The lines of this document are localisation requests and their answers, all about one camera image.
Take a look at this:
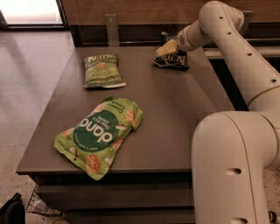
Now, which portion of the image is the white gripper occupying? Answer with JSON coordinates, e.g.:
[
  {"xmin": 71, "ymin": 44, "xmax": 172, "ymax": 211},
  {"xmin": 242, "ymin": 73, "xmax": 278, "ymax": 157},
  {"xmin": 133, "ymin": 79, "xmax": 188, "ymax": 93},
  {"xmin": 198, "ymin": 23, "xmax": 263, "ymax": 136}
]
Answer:
[{"xmin": 155, "ymin": 28, "xmax": 193, "ymax": 57}]

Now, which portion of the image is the blue Kettle chip bag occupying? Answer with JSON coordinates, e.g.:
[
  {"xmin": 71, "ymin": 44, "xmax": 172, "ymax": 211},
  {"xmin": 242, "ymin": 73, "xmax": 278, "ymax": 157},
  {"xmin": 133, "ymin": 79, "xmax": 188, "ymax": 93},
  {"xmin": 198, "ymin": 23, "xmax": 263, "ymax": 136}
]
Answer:
[{"xmin": 153, "ymin": 31, "xmax": 189, "ymax": 70}]

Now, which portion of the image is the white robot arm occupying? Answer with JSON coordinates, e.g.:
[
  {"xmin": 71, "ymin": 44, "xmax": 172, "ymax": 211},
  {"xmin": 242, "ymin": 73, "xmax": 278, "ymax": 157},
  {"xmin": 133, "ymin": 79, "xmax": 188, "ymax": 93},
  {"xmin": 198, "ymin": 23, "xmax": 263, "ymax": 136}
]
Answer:
[{"xmin": 156, "ymin": 1, "xmax": 280, "ymax": 224}]

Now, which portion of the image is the green jalapeno Kettle chip bag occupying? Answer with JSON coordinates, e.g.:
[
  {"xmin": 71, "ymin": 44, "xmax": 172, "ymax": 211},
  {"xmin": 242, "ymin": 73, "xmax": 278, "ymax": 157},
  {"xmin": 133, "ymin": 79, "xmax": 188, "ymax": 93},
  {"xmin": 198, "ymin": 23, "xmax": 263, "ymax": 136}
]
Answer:
[{"xmin": 84, "ymin": 54, "xmax": 126, "ymax": 88}]

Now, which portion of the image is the green Dang rice chip bag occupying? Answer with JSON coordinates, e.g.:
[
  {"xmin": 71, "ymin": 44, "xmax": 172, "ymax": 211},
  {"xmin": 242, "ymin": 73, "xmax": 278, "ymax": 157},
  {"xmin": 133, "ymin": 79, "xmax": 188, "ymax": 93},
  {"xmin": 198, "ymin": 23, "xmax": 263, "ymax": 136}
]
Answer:
[{"xmin": 54, "ymin": 97, "xmax": 143, "ymax": 180}]

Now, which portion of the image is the black bag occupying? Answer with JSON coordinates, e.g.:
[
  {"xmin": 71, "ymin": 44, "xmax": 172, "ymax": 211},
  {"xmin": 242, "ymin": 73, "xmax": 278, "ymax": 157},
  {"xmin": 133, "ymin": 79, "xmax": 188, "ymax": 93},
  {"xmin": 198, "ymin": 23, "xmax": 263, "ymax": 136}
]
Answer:
[{"xmin": 0, "ymin": 192, "xmax": 25, "ymax": 224}]

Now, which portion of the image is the grey side shelf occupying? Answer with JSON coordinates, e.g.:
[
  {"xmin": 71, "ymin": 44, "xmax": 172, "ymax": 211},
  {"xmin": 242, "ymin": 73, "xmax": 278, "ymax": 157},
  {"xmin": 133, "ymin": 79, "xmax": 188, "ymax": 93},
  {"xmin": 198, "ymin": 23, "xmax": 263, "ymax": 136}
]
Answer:
[{"xmin": 204, "ymin": 46, "xmax": 280, "ymax": 60}]

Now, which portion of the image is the bright window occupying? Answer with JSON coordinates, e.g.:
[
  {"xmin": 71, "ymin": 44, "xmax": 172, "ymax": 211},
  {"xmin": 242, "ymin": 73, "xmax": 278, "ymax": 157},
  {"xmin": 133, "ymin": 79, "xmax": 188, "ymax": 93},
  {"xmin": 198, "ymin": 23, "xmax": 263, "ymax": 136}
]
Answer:
[{"xmin": 0, "ymin": 0, "xmax": 62, "ymax": 25}]

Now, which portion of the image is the grey cabinet lower drawer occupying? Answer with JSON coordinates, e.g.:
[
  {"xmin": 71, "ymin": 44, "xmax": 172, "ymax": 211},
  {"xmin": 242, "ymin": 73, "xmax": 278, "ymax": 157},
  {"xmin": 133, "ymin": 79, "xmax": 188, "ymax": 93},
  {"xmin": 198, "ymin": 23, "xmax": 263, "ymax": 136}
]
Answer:
[{"xmin": 63, "ymin": 208, "xmax": 196, "ymax": 224}]

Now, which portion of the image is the grey cabinet drawer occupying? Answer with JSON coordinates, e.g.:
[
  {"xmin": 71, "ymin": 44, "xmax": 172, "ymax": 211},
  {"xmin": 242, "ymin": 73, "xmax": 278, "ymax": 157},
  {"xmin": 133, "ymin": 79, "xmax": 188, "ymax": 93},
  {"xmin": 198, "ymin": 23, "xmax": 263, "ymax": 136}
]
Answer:
[
  {"xmin": 36, "ymin": 183, "xmax": 193, "ymax": 211},
  {"xmin": 63, "ymin": 208, "xmax": 196, "ymax": 224}
]

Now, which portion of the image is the grey cabinet upper drawer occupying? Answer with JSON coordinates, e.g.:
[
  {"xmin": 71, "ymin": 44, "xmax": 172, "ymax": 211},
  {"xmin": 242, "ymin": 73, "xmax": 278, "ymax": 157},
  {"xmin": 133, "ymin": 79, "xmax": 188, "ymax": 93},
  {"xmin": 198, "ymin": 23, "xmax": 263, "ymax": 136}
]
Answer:
[{"xmin": 36, "ymin": 183, "xmax": 193, "ymax": 211}]

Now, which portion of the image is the black white power strip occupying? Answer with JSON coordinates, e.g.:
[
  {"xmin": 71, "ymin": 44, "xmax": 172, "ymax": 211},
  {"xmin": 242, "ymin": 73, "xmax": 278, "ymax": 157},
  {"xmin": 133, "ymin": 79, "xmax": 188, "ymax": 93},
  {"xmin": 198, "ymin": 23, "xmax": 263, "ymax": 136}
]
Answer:
[{"xmin": 269, "ymin": 211, "xmax": 277, "ymax": 223}]

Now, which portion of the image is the left metal bracket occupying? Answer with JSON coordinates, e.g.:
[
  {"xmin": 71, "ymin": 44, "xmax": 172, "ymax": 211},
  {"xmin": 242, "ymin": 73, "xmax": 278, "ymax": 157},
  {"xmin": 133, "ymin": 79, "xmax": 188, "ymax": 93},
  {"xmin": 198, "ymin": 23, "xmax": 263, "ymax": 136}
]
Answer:
[{"xmin": 105, "ymin": 14, "xmax": 120, "ymax": 47}]

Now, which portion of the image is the metal bracket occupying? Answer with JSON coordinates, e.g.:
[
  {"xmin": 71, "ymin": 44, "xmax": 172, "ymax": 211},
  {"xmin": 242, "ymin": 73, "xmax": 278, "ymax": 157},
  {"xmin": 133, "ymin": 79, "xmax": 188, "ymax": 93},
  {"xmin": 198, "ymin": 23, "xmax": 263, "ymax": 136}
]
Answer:
[
  {"xmin": 105, "ymin": 14, "xmax": 120, "ymax": 47},
  {"xmin": 242, "ymin": 10, "xmax": 254, "ymax": 30}
]

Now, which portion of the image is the right metal bracket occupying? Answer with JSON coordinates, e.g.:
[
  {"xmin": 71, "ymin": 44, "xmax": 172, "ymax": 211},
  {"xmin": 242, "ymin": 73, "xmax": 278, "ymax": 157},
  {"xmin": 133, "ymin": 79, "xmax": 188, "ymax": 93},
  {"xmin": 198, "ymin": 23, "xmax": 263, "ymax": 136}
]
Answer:
[{"xmin": 242, "ymin": 10, "xmax": 254, "ymax": 30}]

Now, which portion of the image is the wire basket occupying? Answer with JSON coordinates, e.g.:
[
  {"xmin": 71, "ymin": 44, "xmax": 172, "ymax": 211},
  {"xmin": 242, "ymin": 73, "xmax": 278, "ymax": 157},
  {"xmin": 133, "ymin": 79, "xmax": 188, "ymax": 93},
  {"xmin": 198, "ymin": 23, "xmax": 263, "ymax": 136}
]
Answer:
[{"xmin": 26, "ymin": 185, "xmax": 62, "ymax": 217}]

